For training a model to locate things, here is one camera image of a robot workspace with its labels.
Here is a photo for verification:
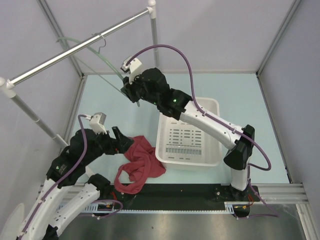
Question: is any metal clothes rack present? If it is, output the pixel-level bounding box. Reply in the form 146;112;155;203
0;0;158;148

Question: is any white slotted cable duct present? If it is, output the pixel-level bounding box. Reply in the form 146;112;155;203
58;201;251;216

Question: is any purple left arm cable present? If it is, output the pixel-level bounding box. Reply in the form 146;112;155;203
17;114;88;237

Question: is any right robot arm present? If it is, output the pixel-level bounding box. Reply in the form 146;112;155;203
121;68;255;201

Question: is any red tank top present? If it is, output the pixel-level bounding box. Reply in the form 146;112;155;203
114;135;166;195

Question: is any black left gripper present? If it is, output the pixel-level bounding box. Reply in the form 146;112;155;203
83;125;135;164

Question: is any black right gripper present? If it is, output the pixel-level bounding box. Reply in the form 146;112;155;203
120;71;159;107

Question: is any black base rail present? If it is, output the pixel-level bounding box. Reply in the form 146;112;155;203
105;183;260;211

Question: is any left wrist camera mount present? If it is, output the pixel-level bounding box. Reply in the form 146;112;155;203
84;112;108;135

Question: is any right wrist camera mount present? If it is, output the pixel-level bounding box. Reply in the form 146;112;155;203
120;57;143;84

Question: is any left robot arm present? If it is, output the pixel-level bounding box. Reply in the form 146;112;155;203
16;126;134;240

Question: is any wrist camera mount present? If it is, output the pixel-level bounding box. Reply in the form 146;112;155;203
120;57;143;84
84;112;108;135

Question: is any mint green plastic hanger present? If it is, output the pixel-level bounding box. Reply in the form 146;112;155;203
56;36;126;97

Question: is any white plastic basket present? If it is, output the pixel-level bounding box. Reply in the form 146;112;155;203
155;113;223;171

